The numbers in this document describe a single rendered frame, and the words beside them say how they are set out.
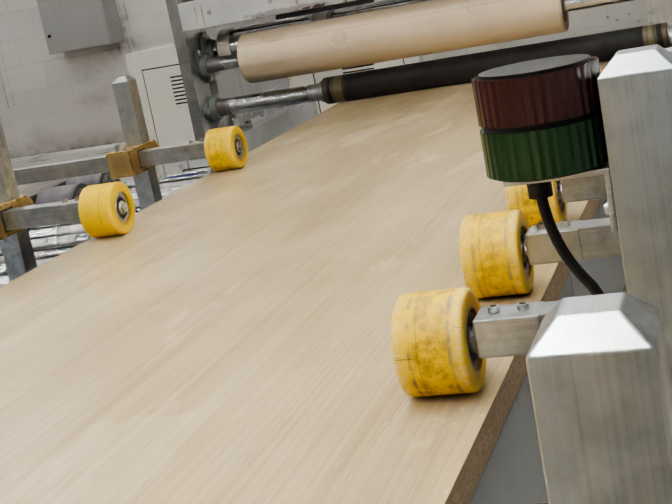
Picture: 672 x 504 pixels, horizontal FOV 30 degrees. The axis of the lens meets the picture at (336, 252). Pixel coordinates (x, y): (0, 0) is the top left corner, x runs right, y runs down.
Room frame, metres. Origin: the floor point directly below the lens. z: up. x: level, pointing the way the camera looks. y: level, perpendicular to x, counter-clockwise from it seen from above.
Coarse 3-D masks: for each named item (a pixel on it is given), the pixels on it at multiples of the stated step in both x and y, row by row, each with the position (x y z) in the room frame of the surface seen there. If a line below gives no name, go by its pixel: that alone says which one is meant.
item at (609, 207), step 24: (504, 72) 0.58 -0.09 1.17; (528, 72) 0.57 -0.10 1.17; (576, 120) 0.56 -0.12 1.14; (600, 168) 0.57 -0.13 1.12; (528, 192) 0.59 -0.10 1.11; (552, 192) 0.59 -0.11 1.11; (552, 216) 0.59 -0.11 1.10; (552, 240) 0.59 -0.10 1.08; (576, 264) 0.59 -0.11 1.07; (600, 288) 0.58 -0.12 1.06
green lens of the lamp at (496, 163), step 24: (600, 120) 0.57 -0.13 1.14; (504, 144) 0.57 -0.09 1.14; (528, 144) 0.56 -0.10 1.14; (552, 144) 0.56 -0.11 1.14; (576, 144) 0.56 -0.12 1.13; (600, 144) 0.57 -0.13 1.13; (504, 168) 0.57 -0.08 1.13; (528, 168) 0.56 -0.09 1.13; (552, 168) 0.56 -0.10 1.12; (576, 168) 0.56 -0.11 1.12
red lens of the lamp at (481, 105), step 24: (552, 72) 0.56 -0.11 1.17; (576, 72) 0.56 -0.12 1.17; (600, 72) 0.58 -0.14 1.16; (480, 96) 0.58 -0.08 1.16; (504, 96) 0.57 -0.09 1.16; (528, 96) 0.56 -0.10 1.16; (552, 96) 0.56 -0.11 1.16; (576, 96) 0.56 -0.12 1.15; (480, 120) 0.59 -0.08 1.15; (504, 120) 0.57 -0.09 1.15; (528, 120) 0.56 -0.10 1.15; (552, 120) 0.56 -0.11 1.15
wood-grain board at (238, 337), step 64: (320, 128) 2.68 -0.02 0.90; (384, 128) 2.48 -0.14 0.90; (448, 128) 2.31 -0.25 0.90; (192, 192) 2.14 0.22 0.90; (256, 192) 2.01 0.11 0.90; (320, 192) 1.90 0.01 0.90; (384, 192) 1.79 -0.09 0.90; (448, 192) 1.70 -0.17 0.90; (64, 256) 1.78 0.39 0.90; (128, 256) 1.69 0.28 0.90; (192, 256) 1.60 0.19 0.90; (256, 256) 1.53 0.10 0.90; (320, 256) 1.46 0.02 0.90; (384, 256) 1.40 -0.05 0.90; (448, 256) 1.34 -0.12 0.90; (0, 320) 1.45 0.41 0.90; (64, 320) 1.39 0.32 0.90; (128, 320) 1.33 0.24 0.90; (192, 320) 1.28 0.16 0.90; (256, 320) 1.23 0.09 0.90; (320, 320) 1.18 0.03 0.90; (384, 320) 1.14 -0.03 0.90; (0, 384) 1.18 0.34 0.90; (64, 384) 1.13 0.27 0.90; (128, 384) 1.09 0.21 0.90; (192, 384) 1.06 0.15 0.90; (256, 384) 1.02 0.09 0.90; (320, 384) 0.99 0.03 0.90; (384, 384) 0.96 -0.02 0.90; (512, 384) 0.94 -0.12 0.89; (0, 448) 0.98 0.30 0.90; (64, 448) 0.95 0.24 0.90; (128, 448) 0.93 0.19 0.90; (192, 448) 0.90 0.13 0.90; (256, 448) 0.87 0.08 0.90; (320, 448) 0.85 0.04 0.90; (384, 448) 0.82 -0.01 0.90; (448, 448) 0.80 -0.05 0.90
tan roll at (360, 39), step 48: (432, 0) 3.01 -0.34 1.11; (480, 0) 2.93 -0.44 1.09; (528, 0) 2.88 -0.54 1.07; (576, 0) 2.88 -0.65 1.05; (624, 0) 2.85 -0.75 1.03; (240, 48) 3.13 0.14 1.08; (288, 48) 3.08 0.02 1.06; (336, 48) 3.04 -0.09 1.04; (384, 48) 3.00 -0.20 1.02; (432, 48) 2.98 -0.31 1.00
